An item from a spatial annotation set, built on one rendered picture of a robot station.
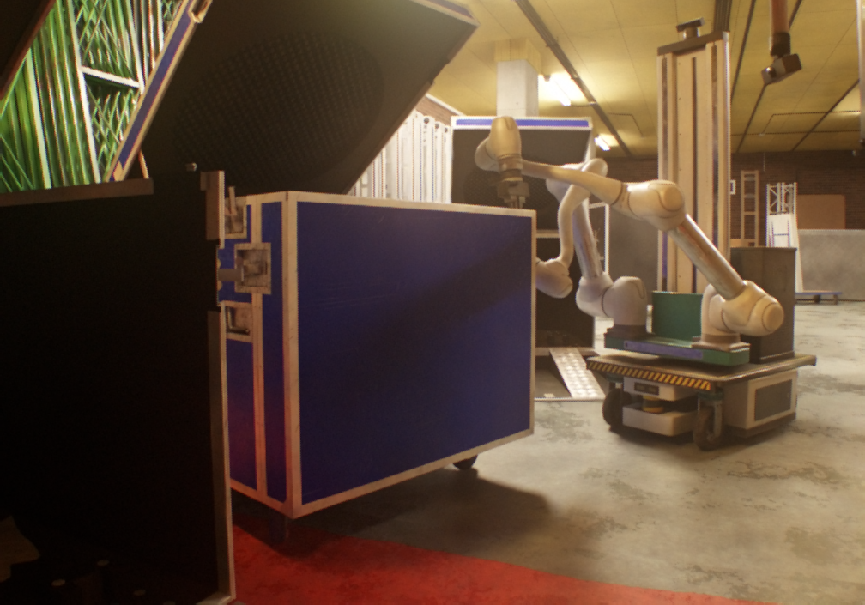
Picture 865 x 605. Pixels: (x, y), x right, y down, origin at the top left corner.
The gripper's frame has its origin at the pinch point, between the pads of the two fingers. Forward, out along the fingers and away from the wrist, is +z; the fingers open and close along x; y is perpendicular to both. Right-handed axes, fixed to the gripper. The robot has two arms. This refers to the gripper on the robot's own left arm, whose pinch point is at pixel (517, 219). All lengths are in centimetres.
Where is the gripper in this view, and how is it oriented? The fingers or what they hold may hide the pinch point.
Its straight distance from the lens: 236.6
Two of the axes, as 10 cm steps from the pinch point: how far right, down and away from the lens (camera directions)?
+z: 1.3, 9.9, -0.7
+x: 6.8, -0.3, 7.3
